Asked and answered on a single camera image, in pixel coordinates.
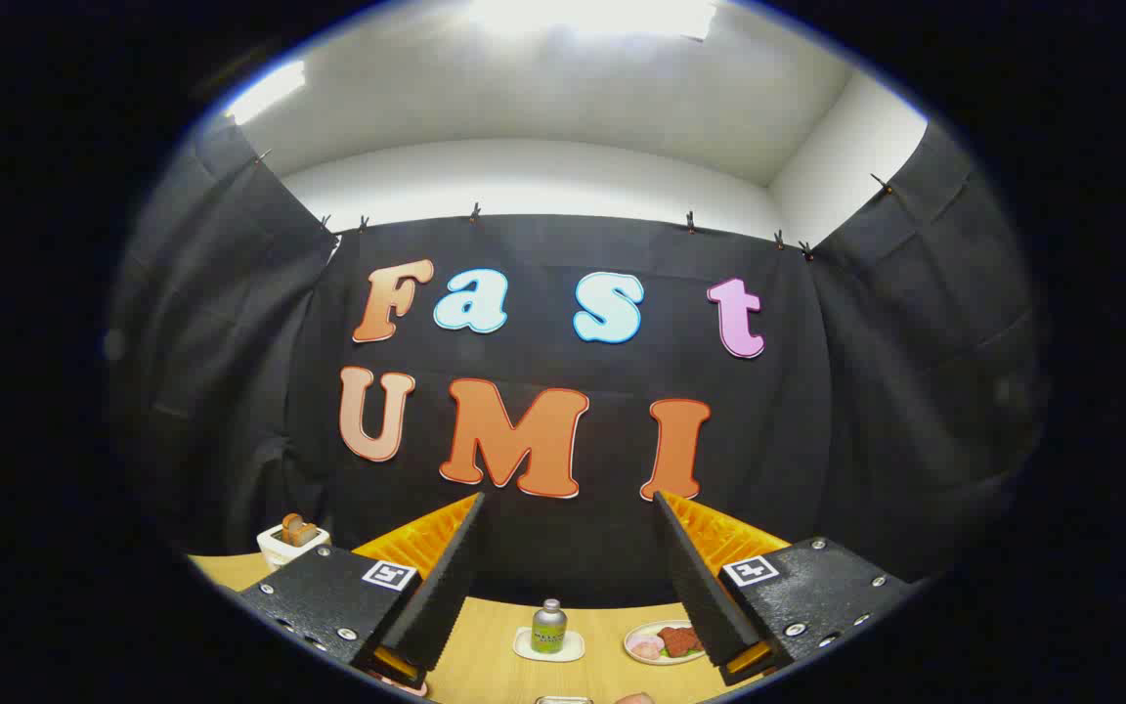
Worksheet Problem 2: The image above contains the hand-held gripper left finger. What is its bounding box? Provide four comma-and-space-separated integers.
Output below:
236, 492, 487, 691

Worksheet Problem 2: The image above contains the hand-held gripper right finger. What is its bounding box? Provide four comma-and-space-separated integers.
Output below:
651, 491, 916, 687

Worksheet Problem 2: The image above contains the white round food plate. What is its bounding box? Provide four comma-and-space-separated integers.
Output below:
624, 620, 707, 667

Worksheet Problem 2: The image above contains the white square coaster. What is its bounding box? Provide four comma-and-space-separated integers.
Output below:
512, 627, 586, 663

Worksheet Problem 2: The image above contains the pink round plate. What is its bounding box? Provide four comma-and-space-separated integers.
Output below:
368, 671, 429, 697

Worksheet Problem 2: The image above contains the green label soda bottle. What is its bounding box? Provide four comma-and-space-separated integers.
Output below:
531, 599, 569, 655

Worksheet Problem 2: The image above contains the cream white toaster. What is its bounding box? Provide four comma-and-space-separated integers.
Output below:
257, 523, 331, 571

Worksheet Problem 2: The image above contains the black backdrop cloth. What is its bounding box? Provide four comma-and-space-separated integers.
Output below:
108, 117, 1048, 609

